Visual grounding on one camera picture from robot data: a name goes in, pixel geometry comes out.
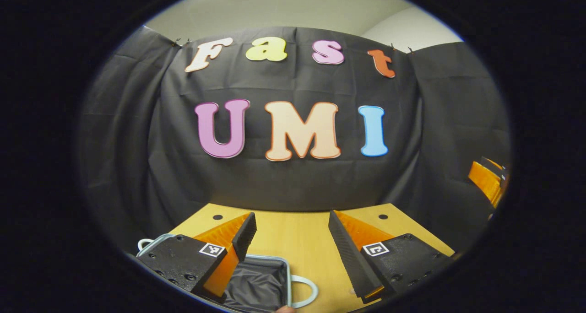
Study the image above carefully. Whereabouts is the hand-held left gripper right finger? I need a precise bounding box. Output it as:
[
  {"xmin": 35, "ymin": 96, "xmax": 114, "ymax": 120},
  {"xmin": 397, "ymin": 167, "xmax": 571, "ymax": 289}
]
[{"xmin": 328, "ymin": 210, "xmax": 456, "ymax": 304}]

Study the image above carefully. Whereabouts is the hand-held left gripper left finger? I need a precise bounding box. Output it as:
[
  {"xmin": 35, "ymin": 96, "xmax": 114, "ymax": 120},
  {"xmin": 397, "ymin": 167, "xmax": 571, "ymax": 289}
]
[{"xmin": 136, "ymin": 212, "xmax": 258, "ymax": 304}]

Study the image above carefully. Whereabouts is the black backdrop cloth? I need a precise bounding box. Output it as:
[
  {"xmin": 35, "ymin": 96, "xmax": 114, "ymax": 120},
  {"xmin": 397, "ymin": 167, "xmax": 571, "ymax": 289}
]
[{"xmin": 77, "ymin": 26, "xmax": 512, "ymax": 254}]

